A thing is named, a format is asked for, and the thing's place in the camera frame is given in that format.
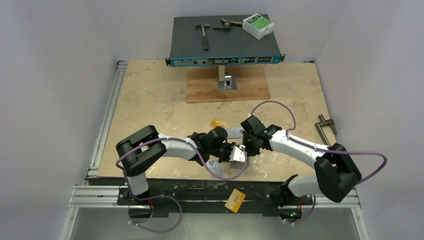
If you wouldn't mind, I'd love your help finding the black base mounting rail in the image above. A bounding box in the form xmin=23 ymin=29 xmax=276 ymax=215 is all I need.
xmin=87 ymin=177 xmax=313 ymax=220

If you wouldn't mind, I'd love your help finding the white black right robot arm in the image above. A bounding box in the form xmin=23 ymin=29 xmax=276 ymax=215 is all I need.
xmin=240 ymin=115 xmax=362 ymax=206

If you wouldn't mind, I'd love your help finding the metal crank handle tool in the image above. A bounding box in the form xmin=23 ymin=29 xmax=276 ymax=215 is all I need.
xmin=314 ymin=114 xmax=338 ymax=146

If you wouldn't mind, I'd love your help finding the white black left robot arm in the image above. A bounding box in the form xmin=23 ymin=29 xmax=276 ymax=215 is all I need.
xmin=115 ymin=125 xmax=236 ymax=205

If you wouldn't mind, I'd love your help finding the grey card holder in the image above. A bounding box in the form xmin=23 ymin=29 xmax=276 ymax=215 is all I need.
xmin=230 ymin=159 xmax=249 ymax=170

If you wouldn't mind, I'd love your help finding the dark metal clamp tool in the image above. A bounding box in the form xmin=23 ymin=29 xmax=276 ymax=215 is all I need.
xmin=212 ymin=17 xmax=243 ymax=32

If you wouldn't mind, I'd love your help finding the aluminium frame rail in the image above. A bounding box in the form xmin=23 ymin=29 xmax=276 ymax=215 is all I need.
xmin=61 ymin=59 xmax=367 ymax=240

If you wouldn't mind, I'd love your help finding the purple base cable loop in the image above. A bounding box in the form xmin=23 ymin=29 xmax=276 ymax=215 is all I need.
xmin=127 ymin=193 xmax=184 ymax=233

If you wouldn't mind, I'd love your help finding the blue network switch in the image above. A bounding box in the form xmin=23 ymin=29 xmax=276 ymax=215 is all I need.
xmin=165 ymin=15 xmax=286 ymax=67

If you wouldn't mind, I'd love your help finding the brown wooden board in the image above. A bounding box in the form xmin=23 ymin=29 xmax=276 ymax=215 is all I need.
xmin=186 ymin=66 xmax=270 ymax=104

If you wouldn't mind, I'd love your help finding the grey metal stand base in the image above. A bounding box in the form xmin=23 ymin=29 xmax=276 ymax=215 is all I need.
xmin=218 ymin=65 xmax=237 ymax=91

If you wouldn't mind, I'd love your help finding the single silver credit card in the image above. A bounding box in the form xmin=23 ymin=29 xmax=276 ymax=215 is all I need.
xmin=206 ymin=159 xmax=223 ymax=180

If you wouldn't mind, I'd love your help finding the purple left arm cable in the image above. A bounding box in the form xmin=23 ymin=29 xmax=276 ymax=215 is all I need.
xmin=115 ymin=137 xmax=249 ymax=198

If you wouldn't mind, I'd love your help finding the small hammer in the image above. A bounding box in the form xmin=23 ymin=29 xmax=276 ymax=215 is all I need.
xmin=194 ymin=23 xmax=210 ymax=51

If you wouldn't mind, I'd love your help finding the single orange credit card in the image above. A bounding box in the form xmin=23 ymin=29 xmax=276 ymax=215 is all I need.
xmin=224 ymin=189 xmax=246 ymax=213

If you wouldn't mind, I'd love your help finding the white green plastic box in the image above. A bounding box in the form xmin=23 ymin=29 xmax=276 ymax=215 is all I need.
xmin=242 ymin=13 xmax=275 ymax=40

